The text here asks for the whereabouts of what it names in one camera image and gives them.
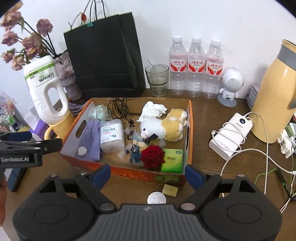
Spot red rose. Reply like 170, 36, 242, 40
140, 145, 165, 171

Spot yellow thermos jug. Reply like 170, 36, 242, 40
249, 39, 295, 144

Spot white tissue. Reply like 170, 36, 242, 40
137, 101, 167, 123

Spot left water bottle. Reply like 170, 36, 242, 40
169, 36, 188, 96

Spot black glasses case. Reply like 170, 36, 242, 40
7, 168, 27, 192

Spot white robot speaker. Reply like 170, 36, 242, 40
217, 68, 244, 108

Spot dried pink flowers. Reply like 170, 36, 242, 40
1, 1, 58, 71

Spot green mesh ball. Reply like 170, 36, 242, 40
88, 104, 112, 123

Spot white detergent jug vase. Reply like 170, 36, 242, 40
23, 55, 69, 125

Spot red cardboard box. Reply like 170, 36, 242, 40
60, 97, 194, 187

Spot small tan block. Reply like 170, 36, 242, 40
162, 184, 178, 197

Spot grey fuzzy pouch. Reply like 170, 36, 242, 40
54, 50, 82, 101

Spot green tissue pack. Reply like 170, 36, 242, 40
161, 148, 183, 174

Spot water bottle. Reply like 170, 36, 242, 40
187, 37, 206, 97
203, 40, 224, 99
169, 36, 188, 96

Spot black paper bag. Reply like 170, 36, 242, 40
64, 12, 146, 100

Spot yellow white plush toy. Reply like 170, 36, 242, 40
140, 108, 188, 142

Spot white power bank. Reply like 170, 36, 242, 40
209, 113, 253, 161

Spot white cotton swab box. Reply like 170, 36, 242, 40
100, 119, 125, 153

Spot purple cloth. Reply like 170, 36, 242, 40
76, 120, 102, 162

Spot yellow mug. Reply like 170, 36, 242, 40
44, 111, 75, 140

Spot white cable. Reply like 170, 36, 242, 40
211, 111, 296, 214

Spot purple tissue box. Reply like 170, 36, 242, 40
30, 120, 49, 141

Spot middle water bottle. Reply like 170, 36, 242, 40
187, 37, 206, 97

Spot glass cup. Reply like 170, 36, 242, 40
145, 58, 169, 97

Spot small white round disc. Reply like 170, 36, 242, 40
147, 191, 167, 204

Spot right water bottle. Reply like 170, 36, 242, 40
203, 40, 224, 99

